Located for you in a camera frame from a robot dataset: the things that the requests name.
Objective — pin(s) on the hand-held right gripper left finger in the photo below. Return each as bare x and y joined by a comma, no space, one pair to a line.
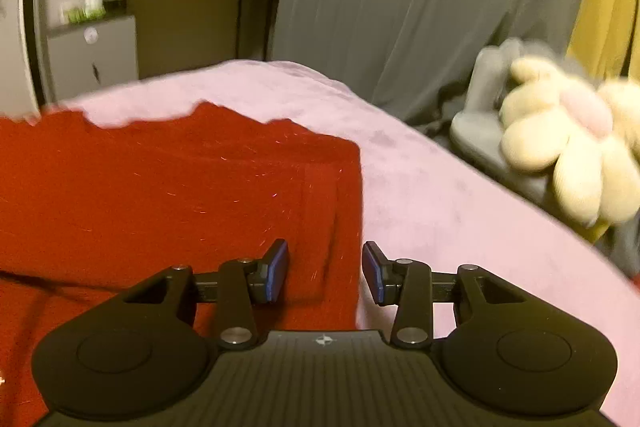
278,272

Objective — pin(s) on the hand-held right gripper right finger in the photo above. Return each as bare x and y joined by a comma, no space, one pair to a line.
372,272

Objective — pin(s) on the red knit sweater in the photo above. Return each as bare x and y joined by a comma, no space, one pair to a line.
175,187

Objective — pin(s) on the pink fleece blanket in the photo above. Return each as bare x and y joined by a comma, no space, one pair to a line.
450,217

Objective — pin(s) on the grey padded chair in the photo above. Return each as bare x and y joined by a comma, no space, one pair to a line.
477,132

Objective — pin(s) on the cream flower plush cushion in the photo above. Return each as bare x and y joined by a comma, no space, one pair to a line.
540,142

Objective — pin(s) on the grey curtain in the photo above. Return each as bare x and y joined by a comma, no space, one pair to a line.
400,7

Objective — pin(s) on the grey vanity desk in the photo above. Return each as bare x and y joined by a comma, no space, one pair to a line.
200,7

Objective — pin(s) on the small grey cabinet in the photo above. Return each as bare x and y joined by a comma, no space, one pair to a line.
95,57

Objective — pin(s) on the green packets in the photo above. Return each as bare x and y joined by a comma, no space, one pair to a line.
80,14

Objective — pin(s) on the black-framed standing mirror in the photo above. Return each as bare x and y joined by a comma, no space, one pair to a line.
31,22

